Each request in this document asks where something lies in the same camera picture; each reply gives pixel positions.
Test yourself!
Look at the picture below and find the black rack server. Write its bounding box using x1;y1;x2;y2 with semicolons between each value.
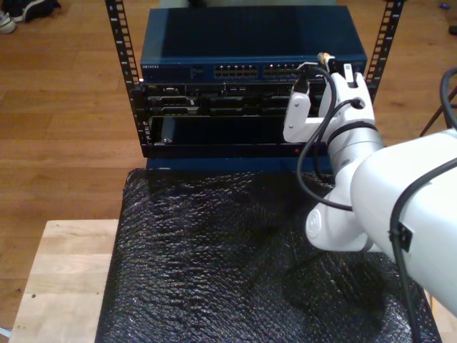
142;82;365;117

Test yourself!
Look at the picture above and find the black bubble mat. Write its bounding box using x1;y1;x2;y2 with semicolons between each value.
94;166;443;343

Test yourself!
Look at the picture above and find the dark sneaker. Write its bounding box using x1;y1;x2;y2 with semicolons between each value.
6;0;61;23

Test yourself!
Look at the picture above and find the white sneaker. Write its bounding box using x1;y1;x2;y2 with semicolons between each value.
0;10;18;35

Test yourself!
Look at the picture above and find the long black arm cable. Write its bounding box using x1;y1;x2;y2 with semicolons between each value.
294;61;457;343

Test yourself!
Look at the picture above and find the black perforated rack post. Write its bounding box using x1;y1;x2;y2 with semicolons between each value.
363;0;407;103
104;0;155;159

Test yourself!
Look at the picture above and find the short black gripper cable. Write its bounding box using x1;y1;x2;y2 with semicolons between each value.
296;98;365;212

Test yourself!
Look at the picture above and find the dark red chair frame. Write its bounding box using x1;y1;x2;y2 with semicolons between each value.
419;85;457;139

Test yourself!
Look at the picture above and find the blue network switch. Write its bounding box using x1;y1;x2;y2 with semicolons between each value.
139;5;368;84

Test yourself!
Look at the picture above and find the blue metal base plate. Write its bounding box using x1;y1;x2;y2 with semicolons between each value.
145;156;336;176

